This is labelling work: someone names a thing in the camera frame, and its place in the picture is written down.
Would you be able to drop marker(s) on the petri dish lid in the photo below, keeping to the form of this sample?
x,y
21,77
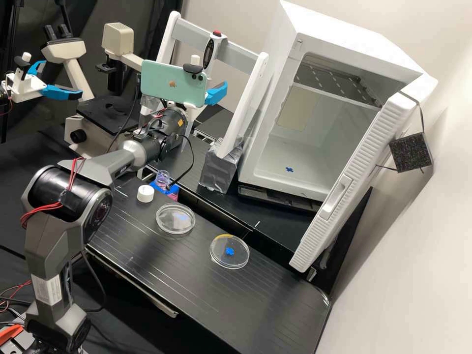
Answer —
x,y
229,251

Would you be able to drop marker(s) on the white cap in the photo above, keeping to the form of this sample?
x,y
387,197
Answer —
x,y
145,194

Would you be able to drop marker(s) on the right wrist camera phone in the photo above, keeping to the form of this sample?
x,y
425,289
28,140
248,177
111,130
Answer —
x,y
169,83

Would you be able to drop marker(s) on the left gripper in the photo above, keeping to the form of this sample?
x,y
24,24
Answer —
x,y
26,86

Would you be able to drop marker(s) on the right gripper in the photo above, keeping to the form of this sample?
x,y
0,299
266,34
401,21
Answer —
x,y
193,114

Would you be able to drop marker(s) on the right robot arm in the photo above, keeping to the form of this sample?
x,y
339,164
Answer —
x,y
48,236

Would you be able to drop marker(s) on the petri dish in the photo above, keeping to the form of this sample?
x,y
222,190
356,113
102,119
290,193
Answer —
x,y
176,219

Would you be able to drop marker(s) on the pipette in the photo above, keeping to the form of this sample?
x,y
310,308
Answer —
x,y
211,51

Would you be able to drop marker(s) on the small bottle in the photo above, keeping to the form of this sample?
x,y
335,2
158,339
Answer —
x,y
163,179

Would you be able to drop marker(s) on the cream microscope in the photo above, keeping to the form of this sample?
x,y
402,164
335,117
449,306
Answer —
x,y
92,136

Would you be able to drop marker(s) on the left phone holder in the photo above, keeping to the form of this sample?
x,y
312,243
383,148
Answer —
x,y
26,56

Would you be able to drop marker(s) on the blue bottle holder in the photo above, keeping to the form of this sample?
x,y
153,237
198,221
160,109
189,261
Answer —
x,y
170,193

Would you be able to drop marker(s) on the white pipette stand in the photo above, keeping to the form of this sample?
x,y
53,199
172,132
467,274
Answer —
x,y
239,55

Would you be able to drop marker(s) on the incubator door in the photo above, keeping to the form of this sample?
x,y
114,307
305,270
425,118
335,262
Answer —
x,y
354,191

